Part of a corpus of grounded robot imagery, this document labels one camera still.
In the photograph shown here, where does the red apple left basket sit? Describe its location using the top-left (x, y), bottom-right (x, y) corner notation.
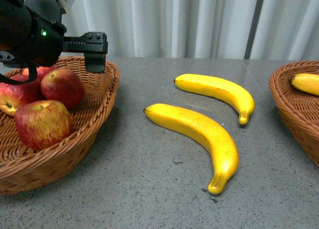
top-left (0, 80), bottom-right (44, 116)

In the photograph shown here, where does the red apple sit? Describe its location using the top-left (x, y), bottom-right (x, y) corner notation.
top-left (41, 68), bottom-right (85, 110)
top-left (22, 65), bottom-right (55, 82)

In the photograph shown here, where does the black cable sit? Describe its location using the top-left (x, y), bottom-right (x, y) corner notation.
top-left (0, 62), bottom-right (38, 86)

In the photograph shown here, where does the brown wicker basket left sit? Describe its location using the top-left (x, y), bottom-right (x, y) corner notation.
top-left (0, 56), bottom-right (120, 196)

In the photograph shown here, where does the brown wicker basket right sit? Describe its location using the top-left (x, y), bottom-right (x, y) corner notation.
top-left (268, 61), bottom-right (319, 165)

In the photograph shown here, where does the red apple front basket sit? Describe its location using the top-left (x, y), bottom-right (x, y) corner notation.
top-left (14, 100), bottom-right (73, 151)

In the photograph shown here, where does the yellow banana in basket back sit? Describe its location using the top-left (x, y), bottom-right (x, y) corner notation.
top-left (290, 73), bottom-right (319, 96)

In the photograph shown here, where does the red apple basket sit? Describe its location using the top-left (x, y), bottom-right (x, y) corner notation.
top-left (0, 80), bottom-right (44, 116)
top-left (14, 100), bottom-right (73, 151)

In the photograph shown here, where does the grey pleated curtain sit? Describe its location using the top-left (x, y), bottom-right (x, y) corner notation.
top-left (63, 0), bottom-right (319, 60)

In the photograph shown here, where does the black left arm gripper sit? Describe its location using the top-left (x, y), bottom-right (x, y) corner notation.
top-left (62, 31), bottom-right (108, 73)

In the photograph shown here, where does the brown wicker basket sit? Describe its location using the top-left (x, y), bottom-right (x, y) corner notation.
top-left (0, 56), bottom-right (120, 196)
top-left (268, 61), bottom-right (319, 165)

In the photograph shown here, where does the large yellow banana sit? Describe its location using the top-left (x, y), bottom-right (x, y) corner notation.
top-left (144, 104), bottom-right (239, 194)

